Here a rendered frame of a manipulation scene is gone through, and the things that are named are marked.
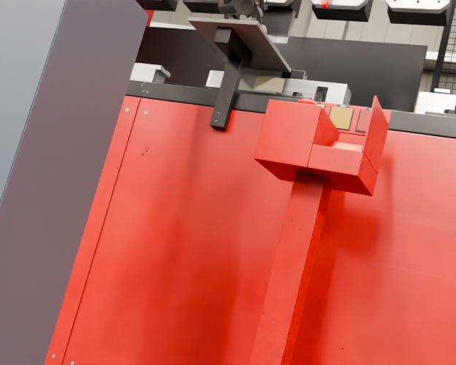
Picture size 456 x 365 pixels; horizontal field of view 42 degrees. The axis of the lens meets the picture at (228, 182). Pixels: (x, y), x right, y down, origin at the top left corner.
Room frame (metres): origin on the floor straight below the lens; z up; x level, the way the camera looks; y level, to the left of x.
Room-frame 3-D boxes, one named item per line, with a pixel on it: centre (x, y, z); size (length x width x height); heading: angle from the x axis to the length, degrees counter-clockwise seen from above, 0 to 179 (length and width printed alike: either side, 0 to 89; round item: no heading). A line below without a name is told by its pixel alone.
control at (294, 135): (1.13, -0.16, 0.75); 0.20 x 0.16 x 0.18; 65
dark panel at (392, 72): (2.11, -0.02, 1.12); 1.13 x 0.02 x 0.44; 65
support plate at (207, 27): (1.42, 0.05, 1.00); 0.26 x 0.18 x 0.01; 155
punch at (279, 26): (1.55, -0.01, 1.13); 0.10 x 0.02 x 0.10; 65
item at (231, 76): (1.38, 0.07, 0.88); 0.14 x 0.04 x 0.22; 155
